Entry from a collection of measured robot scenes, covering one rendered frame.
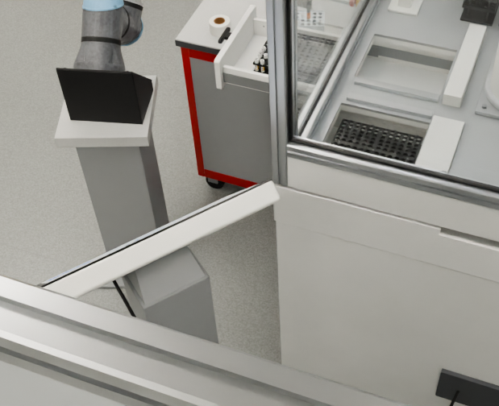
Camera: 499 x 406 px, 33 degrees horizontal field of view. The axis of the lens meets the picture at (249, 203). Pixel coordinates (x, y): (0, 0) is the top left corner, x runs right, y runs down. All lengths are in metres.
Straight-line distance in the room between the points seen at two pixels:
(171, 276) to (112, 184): 0.98
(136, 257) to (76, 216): 1.71
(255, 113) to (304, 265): 0.79
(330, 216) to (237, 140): 1.02
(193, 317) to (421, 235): 0.58
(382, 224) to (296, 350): 0.76
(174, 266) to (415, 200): 0.58
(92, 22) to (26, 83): 1.54
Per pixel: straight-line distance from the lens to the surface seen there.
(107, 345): 0.50
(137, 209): 2.79
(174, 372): 0.48
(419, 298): 2.23
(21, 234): 3.34
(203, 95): 2.94
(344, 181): 1.97
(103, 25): 2.48
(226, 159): 3.13
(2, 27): 4.37
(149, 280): 1.77
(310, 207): 2.07
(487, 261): 2.05
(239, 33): 2.55
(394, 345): 2.45
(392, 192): 1.95
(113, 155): 2.61
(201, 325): 1.92
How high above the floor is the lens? 2.47
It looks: 49 degrees down
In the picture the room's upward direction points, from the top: 4 degrees counter-clockwise
